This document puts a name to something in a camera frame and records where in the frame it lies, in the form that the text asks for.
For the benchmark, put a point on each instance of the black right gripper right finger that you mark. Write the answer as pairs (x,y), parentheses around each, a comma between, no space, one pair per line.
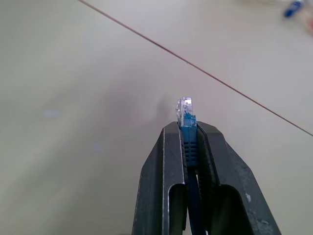
(232,186)

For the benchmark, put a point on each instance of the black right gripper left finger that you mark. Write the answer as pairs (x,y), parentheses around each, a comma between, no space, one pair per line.
(154,176)

